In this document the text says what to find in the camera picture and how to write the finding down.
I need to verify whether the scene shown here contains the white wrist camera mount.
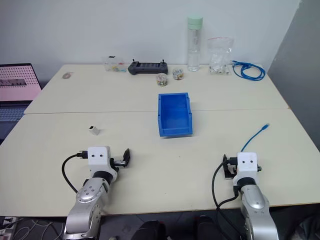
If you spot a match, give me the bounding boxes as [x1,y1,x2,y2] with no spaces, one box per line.
[86,145,119,180]
[231,151,259,186]

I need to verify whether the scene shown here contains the black handheld remote controller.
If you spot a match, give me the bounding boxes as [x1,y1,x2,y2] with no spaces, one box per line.
[127,58,170,76]

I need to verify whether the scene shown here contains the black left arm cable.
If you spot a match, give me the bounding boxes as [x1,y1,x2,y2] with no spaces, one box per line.
[61,149,89,194]

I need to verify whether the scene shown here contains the blue plastic storage bin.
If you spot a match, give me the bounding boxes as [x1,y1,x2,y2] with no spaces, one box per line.
[157,92,194,138]

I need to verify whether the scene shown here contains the dark rounded shape under table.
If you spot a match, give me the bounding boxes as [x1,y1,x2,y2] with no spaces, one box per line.
[130,219,168,240]
[194,215,226,240]

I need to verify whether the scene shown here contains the coiled blue Ethernet cable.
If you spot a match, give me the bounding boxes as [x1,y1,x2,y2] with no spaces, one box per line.
[231,59,266,82]

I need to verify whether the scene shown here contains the clear bottle with green cap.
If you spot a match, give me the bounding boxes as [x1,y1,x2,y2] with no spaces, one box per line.
[186,16,204,72]

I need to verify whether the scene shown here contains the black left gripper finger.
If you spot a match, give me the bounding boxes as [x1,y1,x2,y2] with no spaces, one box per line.
[122,147,132,168]

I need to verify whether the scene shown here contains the short blue cable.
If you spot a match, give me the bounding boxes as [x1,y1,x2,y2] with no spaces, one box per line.
[240,123,271,153]

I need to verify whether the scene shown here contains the clear jar of coloured pins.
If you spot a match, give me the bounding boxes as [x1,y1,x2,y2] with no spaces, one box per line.
[156,73,169,87]
[172,68,185,81]

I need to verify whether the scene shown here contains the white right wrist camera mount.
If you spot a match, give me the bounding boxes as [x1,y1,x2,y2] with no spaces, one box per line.
[231,151,259,186]

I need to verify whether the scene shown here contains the small clear bag, coloured bits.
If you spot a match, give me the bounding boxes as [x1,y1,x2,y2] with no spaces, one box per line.
[101,55,127,74]

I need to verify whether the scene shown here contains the open laptop with pink screen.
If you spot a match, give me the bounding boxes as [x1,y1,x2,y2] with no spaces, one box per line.
[0,62,42,141]

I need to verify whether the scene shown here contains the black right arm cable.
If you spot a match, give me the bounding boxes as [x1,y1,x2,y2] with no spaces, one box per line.
[211,159,243,240]

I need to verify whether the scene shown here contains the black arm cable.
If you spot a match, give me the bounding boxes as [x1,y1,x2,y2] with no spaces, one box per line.
[61,149,89,194]
[211,159,243,240]

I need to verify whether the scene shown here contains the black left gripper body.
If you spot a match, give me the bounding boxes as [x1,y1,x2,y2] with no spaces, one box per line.
[110,157,127,171]

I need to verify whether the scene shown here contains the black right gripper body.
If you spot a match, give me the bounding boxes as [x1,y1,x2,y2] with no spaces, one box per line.
[226,156,263,176]

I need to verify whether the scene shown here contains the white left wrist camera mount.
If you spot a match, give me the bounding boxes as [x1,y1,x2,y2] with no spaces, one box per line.
[86,145,119,180]

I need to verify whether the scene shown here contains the clear zip bag of connectors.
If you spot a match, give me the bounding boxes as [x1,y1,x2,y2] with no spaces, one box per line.
[206,37,235,76]

